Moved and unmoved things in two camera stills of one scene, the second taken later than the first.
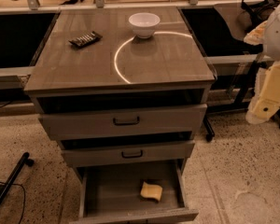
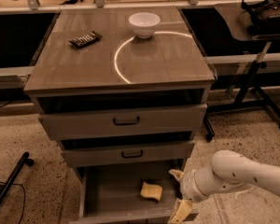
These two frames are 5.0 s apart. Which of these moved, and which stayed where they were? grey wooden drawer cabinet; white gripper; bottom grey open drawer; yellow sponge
Moved: white gripper
Stayed: yellow sponge; bottom grey open drawer; grey wooden drawer cabinet
